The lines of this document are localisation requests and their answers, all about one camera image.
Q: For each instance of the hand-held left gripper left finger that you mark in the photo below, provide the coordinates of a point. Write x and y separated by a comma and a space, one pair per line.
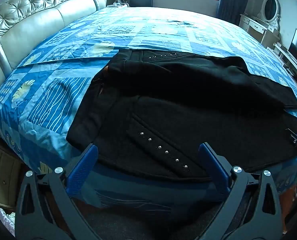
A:
81, 173

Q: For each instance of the beige wooden nightstand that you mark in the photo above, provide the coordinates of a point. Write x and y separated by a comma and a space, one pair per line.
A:
3, 172

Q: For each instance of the black studded pants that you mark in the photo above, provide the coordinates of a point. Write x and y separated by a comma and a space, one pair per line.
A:
176, 105

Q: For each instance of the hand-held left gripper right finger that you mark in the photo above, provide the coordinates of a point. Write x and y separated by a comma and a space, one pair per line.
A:
217, 170

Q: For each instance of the white vanity table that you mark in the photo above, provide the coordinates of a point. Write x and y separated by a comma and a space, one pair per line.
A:
256, 26

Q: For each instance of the blue patterned bed sheet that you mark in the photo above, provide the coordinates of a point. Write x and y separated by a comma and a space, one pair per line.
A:
51, 100

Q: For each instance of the beige tufted leather headboard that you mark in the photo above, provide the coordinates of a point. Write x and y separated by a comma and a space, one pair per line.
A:
38, 25

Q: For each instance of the white oval vanity mirror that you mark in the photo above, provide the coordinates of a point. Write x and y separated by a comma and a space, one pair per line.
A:
271, 8

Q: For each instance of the floral patterned cloth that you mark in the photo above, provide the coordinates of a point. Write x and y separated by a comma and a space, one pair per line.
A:
6, 221

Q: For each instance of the white television stand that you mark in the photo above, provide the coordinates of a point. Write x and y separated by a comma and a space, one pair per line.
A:
292, 63

